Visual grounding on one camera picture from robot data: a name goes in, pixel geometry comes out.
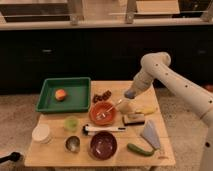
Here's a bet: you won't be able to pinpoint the blue sponge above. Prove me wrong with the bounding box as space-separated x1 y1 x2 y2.
124 90 136 99

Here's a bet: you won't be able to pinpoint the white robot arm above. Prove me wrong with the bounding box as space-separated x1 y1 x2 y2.
125 52 213 171

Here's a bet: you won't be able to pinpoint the orange bowl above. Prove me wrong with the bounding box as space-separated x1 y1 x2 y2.
89 101 116 126

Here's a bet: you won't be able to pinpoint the purple bowl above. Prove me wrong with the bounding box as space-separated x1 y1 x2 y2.
89 131 117 160

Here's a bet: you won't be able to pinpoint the yellow banana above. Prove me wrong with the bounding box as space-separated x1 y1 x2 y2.
135 107 157 115

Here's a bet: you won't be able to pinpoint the black yellow scrub brush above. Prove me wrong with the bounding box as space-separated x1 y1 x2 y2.
122 114 145 126

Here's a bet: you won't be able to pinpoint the dark grapes bunch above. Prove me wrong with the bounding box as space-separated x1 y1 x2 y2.
92 90 112 103

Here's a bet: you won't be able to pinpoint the metal fork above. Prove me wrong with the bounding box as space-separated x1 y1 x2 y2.
96 99 123 120

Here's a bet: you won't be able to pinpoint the grey folded cloth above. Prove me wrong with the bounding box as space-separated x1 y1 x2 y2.
140 120 161 149

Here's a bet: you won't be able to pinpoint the wooden table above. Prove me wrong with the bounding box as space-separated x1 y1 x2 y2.
24 80 177 171

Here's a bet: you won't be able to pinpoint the green plastic tray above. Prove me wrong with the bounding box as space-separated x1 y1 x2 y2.
36 77 91 113

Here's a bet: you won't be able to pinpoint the green cucumber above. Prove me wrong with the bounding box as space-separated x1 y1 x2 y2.
127 143 155 157

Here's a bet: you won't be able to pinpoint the green plastic cup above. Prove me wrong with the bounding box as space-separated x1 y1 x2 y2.
64 116 78 132

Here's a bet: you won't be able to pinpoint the orange peach fruit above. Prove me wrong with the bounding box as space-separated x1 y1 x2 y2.
55 89 67 101

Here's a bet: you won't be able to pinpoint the metal cup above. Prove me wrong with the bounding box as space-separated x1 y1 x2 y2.
65 136 80 153

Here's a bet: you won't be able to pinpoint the white stacked plates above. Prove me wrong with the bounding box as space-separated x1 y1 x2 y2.
32 124 51 143

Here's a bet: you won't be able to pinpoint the black object on floor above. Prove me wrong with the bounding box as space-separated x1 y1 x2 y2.
0 152 21 164

